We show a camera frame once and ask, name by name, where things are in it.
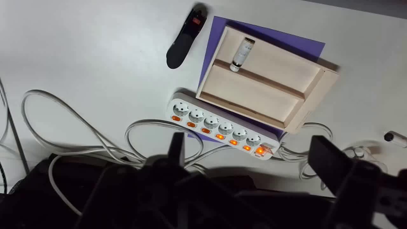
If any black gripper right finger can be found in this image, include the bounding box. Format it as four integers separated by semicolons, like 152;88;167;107
308;135;407;229

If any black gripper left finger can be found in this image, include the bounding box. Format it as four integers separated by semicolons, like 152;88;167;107
76;131;273;229

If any small white-labelled bottle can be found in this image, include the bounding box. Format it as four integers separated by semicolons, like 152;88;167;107
230;36;257;74

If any white power strip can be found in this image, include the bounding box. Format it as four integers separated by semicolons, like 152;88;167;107
165;88;285;161

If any light wooden tray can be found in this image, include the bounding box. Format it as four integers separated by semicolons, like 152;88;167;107
195;24;341;135

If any black remote control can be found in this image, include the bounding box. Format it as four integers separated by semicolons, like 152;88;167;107
166;2;210;70

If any purple paper sheet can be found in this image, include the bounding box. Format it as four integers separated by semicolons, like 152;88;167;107
186;15;327;145

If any black fabric bag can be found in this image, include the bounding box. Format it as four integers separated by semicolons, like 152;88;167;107
0;153;142;229

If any white cable loop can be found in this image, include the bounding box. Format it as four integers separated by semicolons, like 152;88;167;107
125;118;231;169

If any thin white cable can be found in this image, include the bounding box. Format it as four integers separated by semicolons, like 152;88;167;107
279;121;386;179

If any long white cable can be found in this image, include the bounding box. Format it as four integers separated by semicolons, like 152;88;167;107
22;88;148;217

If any black cable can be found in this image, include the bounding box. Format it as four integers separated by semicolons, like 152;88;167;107
0;78;32;195

